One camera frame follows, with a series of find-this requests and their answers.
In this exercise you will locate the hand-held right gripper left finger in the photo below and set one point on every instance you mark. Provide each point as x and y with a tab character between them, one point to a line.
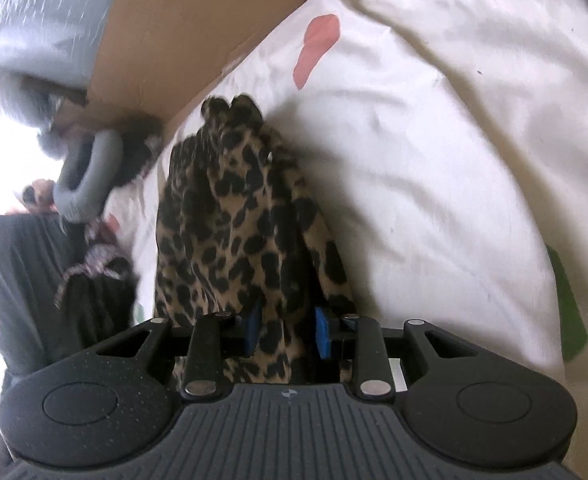
251	331

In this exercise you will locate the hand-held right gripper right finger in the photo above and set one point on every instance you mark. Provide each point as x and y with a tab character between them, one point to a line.
322	333

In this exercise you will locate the leopard print skirt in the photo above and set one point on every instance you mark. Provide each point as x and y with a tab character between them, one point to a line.
224	220

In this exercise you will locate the black floral garment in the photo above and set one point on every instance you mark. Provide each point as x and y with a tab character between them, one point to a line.
99	300

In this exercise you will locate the white printed blanket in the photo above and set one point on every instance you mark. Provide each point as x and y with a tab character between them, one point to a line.
448	160

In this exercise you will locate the grey neck pillow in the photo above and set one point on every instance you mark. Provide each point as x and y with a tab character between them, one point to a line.
81	195

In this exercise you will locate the dark grey pillow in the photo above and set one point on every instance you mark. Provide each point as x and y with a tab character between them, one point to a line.
19	270

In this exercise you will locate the small stuffed toy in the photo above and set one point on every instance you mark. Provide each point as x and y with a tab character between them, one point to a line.
36	192

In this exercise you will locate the flattened cardboard box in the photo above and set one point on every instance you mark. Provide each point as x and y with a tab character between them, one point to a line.
174	35

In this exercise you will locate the grey washing machine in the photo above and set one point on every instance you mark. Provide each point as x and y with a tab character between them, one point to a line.
39	20

